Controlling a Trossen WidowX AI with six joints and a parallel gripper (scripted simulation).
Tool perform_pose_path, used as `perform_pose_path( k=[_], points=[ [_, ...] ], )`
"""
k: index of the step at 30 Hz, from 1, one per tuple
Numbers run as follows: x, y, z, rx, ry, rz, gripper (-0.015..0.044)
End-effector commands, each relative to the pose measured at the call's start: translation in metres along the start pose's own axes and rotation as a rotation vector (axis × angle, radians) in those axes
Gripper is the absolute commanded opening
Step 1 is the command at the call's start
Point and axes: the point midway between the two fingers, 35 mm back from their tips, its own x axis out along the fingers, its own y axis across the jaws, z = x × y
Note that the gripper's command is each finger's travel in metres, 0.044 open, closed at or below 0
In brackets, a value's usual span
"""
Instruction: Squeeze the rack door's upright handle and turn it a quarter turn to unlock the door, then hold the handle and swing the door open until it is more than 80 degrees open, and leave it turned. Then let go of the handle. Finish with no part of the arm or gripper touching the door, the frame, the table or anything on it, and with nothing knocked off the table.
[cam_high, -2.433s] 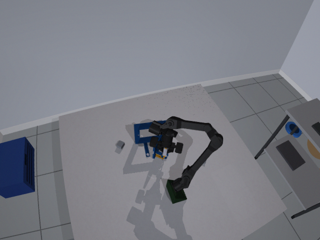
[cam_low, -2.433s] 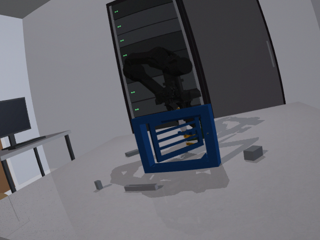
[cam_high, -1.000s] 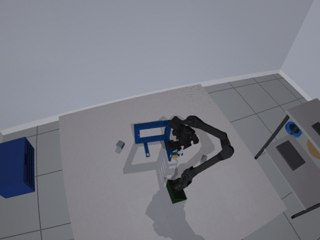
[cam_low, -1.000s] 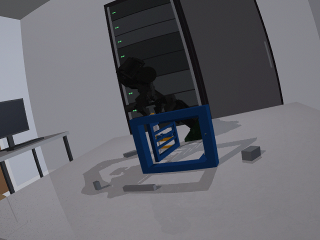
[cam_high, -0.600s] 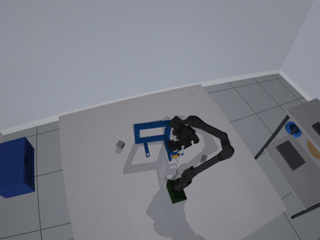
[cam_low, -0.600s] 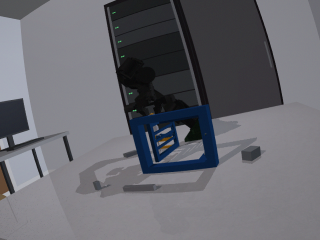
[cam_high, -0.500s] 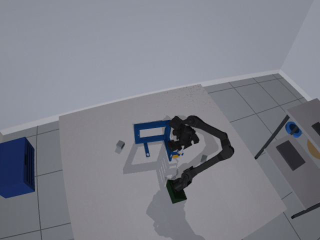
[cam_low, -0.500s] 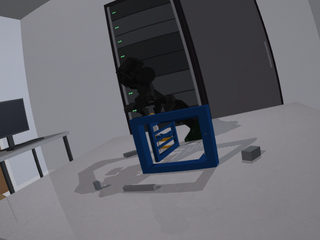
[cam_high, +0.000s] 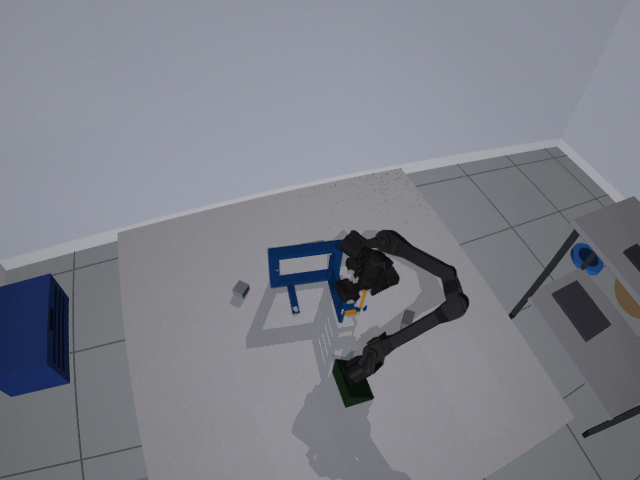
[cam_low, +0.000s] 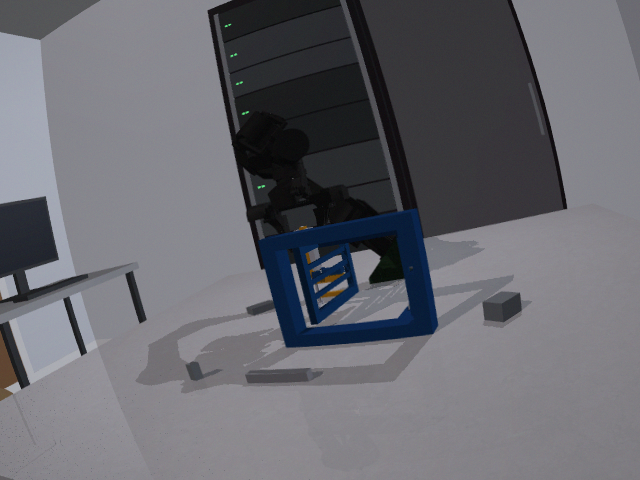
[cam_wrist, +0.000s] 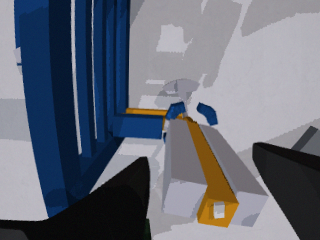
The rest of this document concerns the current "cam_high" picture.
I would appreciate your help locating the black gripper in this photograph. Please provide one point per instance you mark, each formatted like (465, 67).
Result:
(349, 291)

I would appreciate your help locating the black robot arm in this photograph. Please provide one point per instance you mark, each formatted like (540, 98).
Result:
(360, 251)

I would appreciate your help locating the blue rack door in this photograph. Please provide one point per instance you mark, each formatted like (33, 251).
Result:
(331, 275)

